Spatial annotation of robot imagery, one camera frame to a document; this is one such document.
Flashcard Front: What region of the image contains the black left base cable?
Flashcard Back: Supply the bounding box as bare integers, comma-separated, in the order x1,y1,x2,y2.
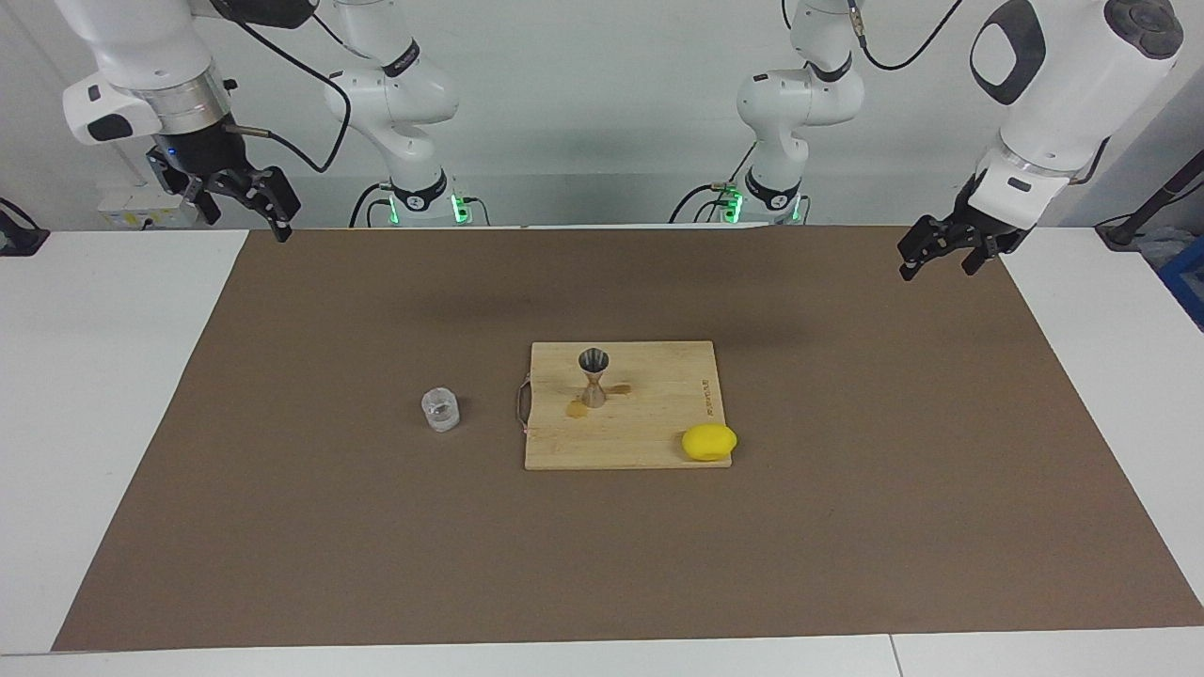
668,141,758,225

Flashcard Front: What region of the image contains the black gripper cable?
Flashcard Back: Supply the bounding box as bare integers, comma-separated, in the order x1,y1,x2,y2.
847,0,1116,184
188,0,354,175

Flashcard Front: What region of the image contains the brown table mat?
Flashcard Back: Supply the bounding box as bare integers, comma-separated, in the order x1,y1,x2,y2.
52,226,1204,652

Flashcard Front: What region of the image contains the yellow lemon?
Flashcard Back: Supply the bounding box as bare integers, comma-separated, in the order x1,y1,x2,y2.
681,423,738,462

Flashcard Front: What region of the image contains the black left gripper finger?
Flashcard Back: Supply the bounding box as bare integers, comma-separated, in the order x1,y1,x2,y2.
959,241,1009,276
896,214,966,282

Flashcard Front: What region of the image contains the black base cable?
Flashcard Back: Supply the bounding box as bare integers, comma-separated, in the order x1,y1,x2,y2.
348,181,394,228
668,141,758,225

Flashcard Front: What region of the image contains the steel double jigger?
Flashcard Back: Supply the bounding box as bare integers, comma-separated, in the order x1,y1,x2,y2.
577,347,612,410

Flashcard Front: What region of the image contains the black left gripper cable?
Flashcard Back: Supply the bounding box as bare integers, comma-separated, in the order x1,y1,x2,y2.
847,0,1116,184

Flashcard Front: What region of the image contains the black stand leg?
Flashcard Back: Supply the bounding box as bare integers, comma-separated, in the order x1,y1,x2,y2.
1096,150,1204,250

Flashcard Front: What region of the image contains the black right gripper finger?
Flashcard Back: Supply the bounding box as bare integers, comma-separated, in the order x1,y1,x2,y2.
235,166,303,244
147,153,223,226

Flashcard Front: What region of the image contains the black right base cable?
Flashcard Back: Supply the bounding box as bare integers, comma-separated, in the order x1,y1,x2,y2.
348,181,394,228

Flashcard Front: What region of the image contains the white wall power strip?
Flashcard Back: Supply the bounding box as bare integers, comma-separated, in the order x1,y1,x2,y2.
99,183,203,231

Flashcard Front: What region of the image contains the clear glass cup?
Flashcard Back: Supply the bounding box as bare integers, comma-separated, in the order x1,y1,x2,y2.
420,386,462,433

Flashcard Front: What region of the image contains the black clamp mount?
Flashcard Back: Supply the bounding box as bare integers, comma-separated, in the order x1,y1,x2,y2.
0,197,50,257

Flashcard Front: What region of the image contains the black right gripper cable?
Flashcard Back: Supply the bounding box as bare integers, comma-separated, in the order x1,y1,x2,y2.
188,0,354,175

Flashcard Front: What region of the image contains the wooden cutting board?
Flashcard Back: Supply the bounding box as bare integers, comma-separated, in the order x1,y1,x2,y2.
515,340,733,471

